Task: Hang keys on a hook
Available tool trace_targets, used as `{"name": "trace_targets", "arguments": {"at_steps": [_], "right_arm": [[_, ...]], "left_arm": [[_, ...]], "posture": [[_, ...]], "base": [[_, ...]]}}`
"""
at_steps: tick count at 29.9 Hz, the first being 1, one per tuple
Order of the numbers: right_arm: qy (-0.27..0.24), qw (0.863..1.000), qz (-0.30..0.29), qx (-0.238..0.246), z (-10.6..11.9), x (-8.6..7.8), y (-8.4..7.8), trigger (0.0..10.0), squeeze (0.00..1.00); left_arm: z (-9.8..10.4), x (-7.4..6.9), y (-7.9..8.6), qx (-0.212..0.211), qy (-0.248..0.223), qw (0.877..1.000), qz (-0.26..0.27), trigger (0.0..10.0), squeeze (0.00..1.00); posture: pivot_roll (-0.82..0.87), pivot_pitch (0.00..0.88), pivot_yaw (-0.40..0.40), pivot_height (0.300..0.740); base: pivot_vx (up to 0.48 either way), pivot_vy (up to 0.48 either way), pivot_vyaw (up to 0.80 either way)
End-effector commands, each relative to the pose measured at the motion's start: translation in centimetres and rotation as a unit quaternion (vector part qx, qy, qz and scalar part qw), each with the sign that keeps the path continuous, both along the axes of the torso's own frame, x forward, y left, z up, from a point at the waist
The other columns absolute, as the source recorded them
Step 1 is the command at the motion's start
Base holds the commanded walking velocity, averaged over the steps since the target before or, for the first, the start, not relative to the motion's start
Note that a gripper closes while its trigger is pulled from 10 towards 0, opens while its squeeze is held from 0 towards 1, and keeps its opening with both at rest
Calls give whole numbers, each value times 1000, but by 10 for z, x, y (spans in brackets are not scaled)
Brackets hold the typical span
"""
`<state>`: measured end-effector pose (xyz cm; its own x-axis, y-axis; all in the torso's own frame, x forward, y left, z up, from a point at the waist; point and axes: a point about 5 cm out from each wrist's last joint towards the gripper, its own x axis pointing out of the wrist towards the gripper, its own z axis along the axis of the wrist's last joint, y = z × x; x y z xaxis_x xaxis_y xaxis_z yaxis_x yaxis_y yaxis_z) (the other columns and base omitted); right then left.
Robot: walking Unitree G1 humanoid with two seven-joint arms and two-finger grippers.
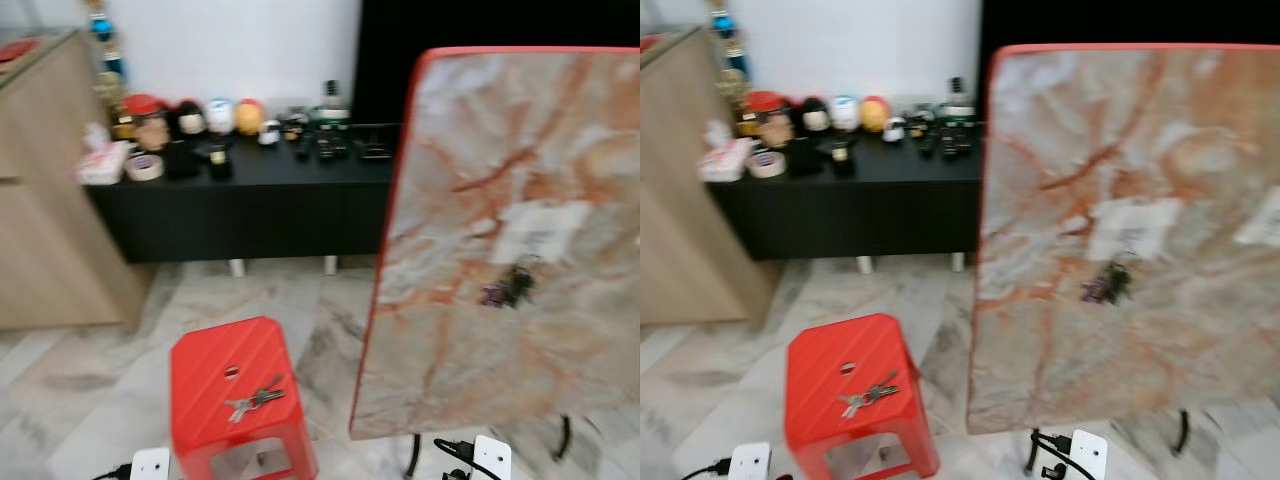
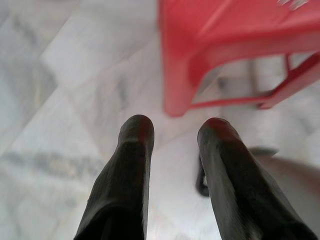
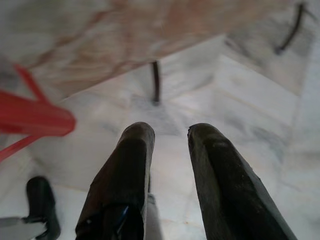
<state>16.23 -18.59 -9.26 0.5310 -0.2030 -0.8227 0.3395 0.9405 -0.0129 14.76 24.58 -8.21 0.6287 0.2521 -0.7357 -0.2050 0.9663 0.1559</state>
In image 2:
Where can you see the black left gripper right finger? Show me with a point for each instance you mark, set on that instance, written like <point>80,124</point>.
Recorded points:
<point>237,187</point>

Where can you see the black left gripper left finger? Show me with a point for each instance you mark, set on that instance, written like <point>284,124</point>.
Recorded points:
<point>125,175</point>

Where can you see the red plastic stool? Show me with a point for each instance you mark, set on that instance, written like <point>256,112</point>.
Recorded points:
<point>200,37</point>

